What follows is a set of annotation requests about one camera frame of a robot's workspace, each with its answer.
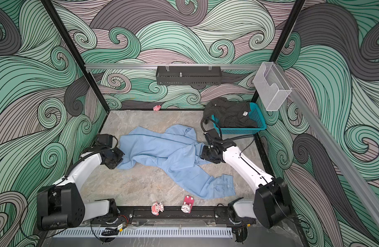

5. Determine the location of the light blue long sleeve shirt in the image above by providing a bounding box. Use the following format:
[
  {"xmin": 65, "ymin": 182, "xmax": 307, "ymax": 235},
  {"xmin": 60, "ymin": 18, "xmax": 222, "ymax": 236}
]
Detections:
[{"xmin": 117, "ymin": 125, "xmax": 236, "ymax": 200}]

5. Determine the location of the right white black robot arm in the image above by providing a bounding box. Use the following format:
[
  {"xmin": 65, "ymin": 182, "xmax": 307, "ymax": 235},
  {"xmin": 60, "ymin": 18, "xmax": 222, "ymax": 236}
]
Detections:
[{"xmin": 200, "ymin": 117, "xmax": 292, "ymax": 228}]

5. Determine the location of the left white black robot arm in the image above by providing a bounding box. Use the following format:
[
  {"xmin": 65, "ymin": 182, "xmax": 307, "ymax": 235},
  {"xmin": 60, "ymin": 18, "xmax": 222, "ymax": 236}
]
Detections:
[{"xmin": 36, "ymin": 134, "xmax": 124, "ymax": 231}]

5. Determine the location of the dark grey long sleeve shirt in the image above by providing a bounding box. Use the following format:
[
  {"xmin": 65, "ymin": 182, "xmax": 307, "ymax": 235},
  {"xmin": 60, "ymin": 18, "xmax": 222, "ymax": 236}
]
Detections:
[{"xmin": 203, "ymin": 97, "xmax": 258, "ymax": 128}]

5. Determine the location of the teal plastic basket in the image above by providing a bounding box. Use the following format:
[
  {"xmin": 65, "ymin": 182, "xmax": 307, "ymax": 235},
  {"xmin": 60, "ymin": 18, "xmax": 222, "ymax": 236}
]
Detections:
[{"xmin": 211, "ymin": 103, "xmax": 266, "ymax": 135}]

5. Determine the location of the pink white figurine toy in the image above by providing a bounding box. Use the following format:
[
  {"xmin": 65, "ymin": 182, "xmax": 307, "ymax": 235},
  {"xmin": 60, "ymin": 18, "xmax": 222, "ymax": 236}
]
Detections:
[{"xmin": 151, "ymin": 202, "xmax": 164, "ymax": 216}]

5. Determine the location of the pink toy at back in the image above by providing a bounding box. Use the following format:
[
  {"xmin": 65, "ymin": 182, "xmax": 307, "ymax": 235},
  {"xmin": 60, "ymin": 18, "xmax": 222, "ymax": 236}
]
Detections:
[{"xmin": 153, "ymin": 105, "xmax": 161, "ymax": 111}]

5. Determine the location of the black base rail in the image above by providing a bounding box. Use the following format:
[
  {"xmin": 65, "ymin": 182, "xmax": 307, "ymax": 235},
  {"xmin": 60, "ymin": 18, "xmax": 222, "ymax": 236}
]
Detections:
[{"xmin": 93, "ymin": 205, "xmax": 258, "ymax": 224}]

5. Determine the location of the white slotted cable duct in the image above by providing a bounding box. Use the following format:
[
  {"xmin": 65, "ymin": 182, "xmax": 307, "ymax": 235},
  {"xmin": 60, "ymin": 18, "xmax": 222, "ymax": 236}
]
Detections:
[{"xmin": 55, "ymin": 226, "xmax": 233, "ymax": 238}]

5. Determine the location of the clear plastic wall bin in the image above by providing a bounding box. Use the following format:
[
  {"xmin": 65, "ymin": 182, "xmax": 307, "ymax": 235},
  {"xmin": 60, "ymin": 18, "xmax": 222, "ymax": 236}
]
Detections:
[{"xmin": 253, "ymin": 62, "xmax": 292, "ymax": 112}]

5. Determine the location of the black perforated wall tray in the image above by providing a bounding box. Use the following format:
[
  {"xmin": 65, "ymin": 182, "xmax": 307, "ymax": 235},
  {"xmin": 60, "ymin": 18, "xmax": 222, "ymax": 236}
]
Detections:
[{"xmin": 156, "ymin": 66, "xmax": 222, "ymax": 86}]

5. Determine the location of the aluminium wall rail back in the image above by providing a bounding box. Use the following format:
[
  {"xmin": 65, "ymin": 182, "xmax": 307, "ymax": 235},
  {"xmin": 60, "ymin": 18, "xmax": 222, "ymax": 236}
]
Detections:
[{"xmin": 85, "ymin": 63, "xmax": 260, "ymax": 71}]

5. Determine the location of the aluminium wall rail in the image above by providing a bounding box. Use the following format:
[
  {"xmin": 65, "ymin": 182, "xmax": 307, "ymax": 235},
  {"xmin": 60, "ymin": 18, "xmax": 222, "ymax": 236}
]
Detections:
[
  {"xmin": 274, "ymin": 63, "xmax": 379, "ymax": 238},
  {"xmin": 85, "ymin": 63, "xmax": 260, "ymax": 71}
]

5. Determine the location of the black frame post left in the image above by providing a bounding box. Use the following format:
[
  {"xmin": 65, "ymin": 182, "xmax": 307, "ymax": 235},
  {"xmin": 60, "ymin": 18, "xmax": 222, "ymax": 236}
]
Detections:
[{"xmin": 41, "ymin": 0, "xmax": 110, "ymax": 114}]

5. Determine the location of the black frame post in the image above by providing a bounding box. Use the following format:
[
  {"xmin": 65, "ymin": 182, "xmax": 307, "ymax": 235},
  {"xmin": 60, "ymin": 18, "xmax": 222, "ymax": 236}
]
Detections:
[
  {"xmin": 41, "ymin": 0, "xmax": 110, "ymax": 114},
  {"xmin": 251, "ymin": 0, "xmax": 306, "ymax": 103}
]

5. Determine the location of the aluminium wall rail right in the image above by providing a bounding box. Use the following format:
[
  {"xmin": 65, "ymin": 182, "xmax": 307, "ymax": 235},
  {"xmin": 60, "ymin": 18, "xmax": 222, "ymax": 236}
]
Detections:
[{"xmin": 274, "ymin": 63, "xmax": 379, "ymax": 238}]

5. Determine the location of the black frame post right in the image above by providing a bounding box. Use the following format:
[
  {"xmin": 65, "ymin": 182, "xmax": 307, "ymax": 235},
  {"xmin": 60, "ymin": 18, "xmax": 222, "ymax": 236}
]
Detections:
[{"xmin": 251, "ymin": 0, "xmax": 306, "ymax": 103}]

